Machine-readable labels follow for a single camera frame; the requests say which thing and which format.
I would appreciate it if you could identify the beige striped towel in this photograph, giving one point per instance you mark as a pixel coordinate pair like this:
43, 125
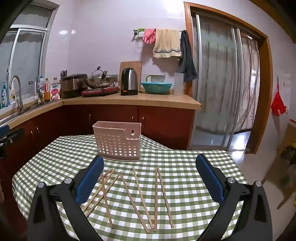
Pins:
166, 44

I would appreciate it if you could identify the metal towel rail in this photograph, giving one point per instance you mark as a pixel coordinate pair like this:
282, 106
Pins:
136, 31

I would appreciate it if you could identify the pink perforated utensil basket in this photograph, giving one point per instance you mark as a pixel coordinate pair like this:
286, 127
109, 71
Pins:
111, 143

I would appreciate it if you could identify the sliding glass door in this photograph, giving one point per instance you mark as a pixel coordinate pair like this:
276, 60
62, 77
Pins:
215, 81

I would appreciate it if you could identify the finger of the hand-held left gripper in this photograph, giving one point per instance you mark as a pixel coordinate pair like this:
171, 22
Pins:
3, 129
12, 136

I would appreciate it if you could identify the red-brown kitchen cabinets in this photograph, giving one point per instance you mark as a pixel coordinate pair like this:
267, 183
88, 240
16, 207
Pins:
161, 125

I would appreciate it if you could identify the striped sheer curtain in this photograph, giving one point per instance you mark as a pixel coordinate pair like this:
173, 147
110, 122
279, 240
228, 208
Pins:
247, 88

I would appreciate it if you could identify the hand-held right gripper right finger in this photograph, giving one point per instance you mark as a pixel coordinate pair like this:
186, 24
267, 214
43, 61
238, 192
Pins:
209, 180

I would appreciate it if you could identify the wooden chair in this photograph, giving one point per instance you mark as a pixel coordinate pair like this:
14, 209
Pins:
289, 136

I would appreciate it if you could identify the steel sink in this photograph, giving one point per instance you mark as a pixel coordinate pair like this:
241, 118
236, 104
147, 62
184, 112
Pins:
13, 114

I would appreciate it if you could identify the steel kitchen faucet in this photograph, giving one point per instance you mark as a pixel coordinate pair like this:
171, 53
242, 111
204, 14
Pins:
20, 97

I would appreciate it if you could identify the white and yellow bottle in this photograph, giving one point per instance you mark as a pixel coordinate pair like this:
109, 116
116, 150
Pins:
12, 93

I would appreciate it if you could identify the blue dish soap bottle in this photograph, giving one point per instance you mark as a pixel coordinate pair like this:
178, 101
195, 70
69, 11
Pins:
4, 95

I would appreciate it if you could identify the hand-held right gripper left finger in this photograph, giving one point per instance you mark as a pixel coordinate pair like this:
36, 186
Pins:
89, 183

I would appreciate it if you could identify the beige countertop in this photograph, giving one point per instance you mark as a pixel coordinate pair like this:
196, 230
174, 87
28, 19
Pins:
138, 99

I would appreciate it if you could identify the translucent plastic container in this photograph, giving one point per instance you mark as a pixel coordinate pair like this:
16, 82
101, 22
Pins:
178, 84

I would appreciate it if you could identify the pink and white packet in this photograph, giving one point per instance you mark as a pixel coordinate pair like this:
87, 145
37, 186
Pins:
55, 92

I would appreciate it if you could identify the wooden cutting board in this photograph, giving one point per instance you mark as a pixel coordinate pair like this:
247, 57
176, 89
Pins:
131, 64

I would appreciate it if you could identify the dark rice cooker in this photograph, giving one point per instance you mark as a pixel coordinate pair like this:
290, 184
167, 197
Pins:
74, 85

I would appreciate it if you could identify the red hanging bag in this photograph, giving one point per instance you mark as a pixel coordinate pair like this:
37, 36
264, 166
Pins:
278, 104

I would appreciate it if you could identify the small clear bottle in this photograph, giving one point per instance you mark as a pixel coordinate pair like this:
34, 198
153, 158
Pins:
54, 81

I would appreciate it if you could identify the group of wooden chopsticks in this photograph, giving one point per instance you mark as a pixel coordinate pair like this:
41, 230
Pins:
155, 199

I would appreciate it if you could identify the wooden door frame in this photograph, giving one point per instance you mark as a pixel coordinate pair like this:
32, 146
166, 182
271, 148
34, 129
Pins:
266, 81

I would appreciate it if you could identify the pale green measuring jug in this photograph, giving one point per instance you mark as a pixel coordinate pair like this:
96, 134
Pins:
156, 78

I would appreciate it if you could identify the white condiment bottle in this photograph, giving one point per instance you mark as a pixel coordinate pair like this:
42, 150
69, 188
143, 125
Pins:
41, 85

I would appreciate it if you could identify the aluminium framed window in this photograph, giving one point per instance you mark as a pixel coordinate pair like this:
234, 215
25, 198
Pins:
27, 58

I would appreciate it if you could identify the green checkered tablecloth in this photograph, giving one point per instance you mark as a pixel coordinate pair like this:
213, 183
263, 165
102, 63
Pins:
182, 166

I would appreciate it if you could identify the pink rubber glove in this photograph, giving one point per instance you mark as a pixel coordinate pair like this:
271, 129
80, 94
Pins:
149, 36

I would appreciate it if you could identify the red induction cooker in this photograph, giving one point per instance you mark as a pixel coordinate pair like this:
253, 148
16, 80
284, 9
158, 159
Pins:
99, 91

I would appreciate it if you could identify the dark grey cloth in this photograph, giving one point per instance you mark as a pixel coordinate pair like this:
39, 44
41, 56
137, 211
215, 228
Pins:
187, 60

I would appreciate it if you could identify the teal plastic colander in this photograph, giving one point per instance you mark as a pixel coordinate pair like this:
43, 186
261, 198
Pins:
157, 88

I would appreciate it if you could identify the steel wok with lid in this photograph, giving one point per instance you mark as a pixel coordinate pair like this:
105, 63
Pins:
101, 81

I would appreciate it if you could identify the amber oil bottle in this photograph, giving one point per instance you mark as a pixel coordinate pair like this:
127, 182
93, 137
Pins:
47, 92

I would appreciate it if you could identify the knife block with scissors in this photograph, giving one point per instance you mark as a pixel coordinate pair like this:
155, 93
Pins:
63, 76

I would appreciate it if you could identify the black and steel kettle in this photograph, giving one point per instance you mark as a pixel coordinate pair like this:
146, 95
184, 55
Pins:
129, 81

